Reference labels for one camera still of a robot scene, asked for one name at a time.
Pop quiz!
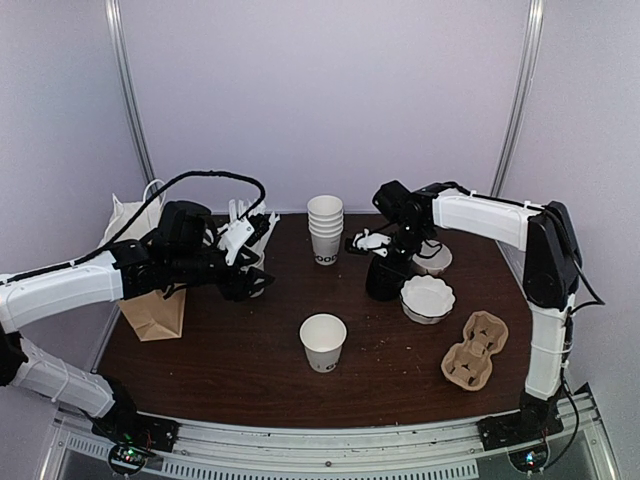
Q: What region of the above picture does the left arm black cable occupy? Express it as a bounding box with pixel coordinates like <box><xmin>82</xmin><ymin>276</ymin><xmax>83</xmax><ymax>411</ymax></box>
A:
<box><xmin>0</xmin><ymin>169</ymin><xmax>267</xmax><ymax>286</ymax></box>

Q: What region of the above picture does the white scalloped bowl black rim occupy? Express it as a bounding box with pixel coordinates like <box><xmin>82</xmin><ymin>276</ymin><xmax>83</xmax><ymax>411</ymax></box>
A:
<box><xmin>400</xmin><ymin>275</ymin><xmax>456</xmax><ymax>325</ymax></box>

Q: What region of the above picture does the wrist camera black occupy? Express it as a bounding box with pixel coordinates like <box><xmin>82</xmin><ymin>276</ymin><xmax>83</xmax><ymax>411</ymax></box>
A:
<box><xmin>372</xmin><ymin>180</ymin><xmax>410</xmax><ymax>222</ymax></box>
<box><xmin>158</xmin><ymin>200</ymin><xmax>211</xmax><ymax>251</ymax></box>

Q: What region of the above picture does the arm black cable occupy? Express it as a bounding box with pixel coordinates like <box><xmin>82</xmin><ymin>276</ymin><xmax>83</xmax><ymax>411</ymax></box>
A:
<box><xmin>0</xmin><ymin>169</ymin><xmax>267</xmax><ymax>286</ymax></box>
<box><xmin>439</xmin><ymin>182</ymin><xmax>606</xmax><ymax>451</ymax></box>

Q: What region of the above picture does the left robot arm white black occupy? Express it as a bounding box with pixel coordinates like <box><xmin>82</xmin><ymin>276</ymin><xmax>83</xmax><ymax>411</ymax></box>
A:
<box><xmin>1</xmin><ymin>240</ymin><xmax>274</xmax><ymax>444</ymax></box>

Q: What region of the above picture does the brown paper takeout bag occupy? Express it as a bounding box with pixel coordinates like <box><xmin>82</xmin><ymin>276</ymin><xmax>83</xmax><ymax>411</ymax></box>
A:
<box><xmin>99</xmin><ymin>179</ymin><xmax>186</xmax><ymax>342</ymax></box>

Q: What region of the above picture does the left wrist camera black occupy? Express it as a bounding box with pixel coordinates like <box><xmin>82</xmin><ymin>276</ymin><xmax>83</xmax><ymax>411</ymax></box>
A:
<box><xmin>158</xmin><ymin>200</ymin><xmax>211</xmax><ymax>251</ymax></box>

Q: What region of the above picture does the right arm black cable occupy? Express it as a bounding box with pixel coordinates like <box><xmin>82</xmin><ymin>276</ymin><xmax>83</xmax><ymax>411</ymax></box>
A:
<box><xmin>439</xmin><ymin>182</ymin><xmax>606</xmax><ymax>451</ymax></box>

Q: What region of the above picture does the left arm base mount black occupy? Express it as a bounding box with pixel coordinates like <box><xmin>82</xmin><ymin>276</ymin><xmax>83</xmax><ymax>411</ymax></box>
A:
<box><xmin>87</xmin><ymin>398</ymin><xmax>179</xmax><ymax>452</ymax></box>

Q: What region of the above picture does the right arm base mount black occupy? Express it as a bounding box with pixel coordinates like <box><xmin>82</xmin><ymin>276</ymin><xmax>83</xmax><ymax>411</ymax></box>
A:
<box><xmin>476</xmin><ymin>393</ymin><xmax>564</xmax><ymax>451</ymax></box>

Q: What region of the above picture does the single white paper cup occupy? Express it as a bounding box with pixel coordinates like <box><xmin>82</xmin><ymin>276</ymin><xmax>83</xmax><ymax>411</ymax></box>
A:
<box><xmin>299</xmin><ymin>313</ymin><xmax>347</xmax><ymax>374</ymax></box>

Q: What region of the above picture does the stack of black cup lids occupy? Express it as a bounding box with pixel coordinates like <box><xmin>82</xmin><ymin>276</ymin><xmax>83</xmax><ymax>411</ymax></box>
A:
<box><xmin>365</xmin><ymin>256</ymin><xmax>405</xmax><ymax>302</ymax></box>

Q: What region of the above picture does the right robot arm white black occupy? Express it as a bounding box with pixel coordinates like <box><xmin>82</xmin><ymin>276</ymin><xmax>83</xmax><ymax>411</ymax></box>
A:
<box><xmin>365</xmin><ymin>180</ymin><xmax>582</xmax><ymax>442</ymax></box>

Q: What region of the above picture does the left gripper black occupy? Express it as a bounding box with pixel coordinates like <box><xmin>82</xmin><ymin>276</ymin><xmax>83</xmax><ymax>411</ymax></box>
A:
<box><xmin>169</xmin><ymin>245</ymin><xmax>275</xmax><ymax>303</ymax></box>

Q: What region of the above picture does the bundle of wrapped white straws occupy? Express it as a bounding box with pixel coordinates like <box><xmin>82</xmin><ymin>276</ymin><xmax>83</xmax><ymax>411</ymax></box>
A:
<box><xmin>228</xmin><ymin>199</ymin><xmax>280</xmax><ymax>254</ymax></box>

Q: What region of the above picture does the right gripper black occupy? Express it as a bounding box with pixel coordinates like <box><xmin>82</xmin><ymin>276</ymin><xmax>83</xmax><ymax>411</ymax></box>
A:
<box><xmin>376</xmin><ymin>223</ymin><xmax>431</xmax><ymax>286</ymax></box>

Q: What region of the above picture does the plain white round bowl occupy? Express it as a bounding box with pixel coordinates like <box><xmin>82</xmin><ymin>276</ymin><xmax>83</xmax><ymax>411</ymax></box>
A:
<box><xmin>412</xmin><ymin>240</ymin><xmax>453</xmax><ymax>277</ymax></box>

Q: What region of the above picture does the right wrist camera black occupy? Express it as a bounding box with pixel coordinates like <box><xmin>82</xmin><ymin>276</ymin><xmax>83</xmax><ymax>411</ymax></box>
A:
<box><xmin>372</xmin><ymin>180</ymin><xmax>410</xmax><ymax>222</ymax></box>

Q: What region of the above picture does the aluminium front rail frame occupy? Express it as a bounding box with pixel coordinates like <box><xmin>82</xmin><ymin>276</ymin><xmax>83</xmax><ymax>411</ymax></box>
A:
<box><xmin>39</xmin><ymin>392</ymin><xmax>621</xmax><ymax>480</ymax></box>

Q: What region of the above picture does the brown cardboard cup carrier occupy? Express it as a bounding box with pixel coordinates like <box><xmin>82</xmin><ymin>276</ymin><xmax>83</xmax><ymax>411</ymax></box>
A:
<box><xmin>441</xmin><ymin>311</ymin><xmax>509</xmax><ymax>392</ymax></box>

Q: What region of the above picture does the right aluminium corner post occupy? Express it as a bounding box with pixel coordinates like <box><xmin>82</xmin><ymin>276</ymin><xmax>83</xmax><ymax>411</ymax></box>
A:
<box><xmin>490</xmin><ymin>0</ymin><xmax>545</xmax><ymax>196</ymax></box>

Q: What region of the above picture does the stack of white paper cups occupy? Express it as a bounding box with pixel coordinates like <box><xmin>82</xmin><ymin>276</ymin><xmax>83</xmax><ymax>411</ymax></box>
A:
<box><xmin>307</xmin><ymin>195</ymin><xmax>344</xmax><ymax>266</ymax></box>

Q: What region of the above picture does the white cup holding straws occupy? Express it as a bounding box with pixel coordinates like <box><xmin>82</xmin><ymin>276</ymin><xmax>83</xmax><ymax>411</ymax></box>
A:
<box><xmin>239</xmin><ymin>249</ymin><xmax>266</xmax><ymax>299</ymax></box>

